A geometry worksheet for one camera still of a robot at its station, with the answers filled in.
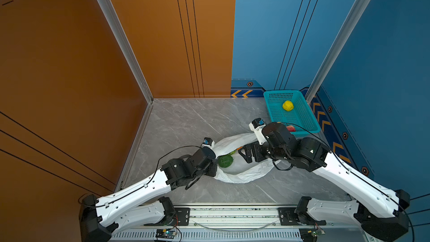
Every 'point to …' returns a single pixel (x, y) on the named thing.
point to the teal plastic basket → (301, 116)
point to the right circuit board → (309, 234)
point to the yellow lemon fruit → (288, 105)
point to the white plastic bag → (241, 170)
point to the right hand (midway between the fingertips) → (247, 148)
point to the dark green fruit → (225, 161)
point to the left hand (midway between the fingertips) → (218, 160)
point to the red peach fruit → (291, 128)
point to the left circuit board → (166, 233)
